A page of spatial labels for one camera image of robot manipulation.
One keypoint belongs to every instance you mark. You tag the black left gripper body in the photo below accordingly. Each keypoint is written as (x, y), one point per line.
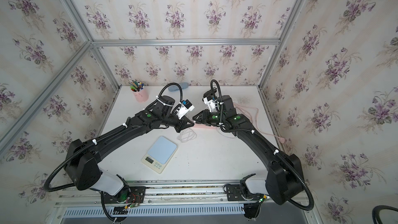
(173, 121)

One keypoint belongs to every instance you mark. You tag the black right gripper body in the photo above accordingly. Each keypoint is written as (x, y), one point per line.
(212, 118)

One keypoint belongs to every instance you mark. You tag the blue cream kitchen scale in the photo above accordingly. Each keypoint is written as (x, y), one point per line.
(159, 154)

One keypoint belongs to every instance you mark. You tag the pink power strip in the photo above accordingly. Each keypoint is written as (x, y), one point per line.
(202, 126)

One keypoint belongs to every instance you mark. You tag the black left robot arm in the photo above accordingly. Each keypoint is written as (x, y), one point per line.
(81, 169)

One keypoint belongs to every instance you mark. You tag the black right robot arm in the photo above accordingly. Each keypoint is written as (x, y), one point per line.
(285, 180)

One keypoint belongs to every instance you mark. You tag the black stapler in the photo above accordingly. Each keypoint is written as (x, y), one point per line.
(210, 94)

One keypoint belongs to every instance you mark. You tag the blue fabric glasses case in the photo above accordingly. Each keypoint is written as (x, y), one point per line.
(173, 88)

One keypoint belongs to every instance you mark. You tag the pink metal pen bucket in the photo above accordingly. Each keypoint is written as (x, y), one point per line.
(141, 96)

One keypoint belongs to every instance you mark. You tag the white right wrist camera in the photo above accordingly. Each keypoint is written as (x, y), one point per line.
(212, 104)

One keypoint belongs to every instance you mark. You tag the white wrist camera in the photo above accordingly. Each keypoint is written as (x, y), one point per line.
(185, 106)
(212, 104)

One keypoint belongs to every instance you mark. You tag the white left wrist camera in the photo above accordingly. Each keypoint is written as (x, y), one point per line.
(185, 106)

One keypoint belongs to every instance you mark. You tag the aluminium mounting rail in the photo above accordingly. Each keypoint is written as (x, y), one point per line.
(162, 192)

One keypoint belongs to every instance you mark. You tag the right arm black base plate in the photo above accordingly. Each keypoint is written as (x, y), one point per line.
(237, 192)

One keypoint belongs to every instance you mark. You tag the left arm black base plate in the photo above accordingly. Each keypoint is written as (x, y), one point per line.
(135, 196)

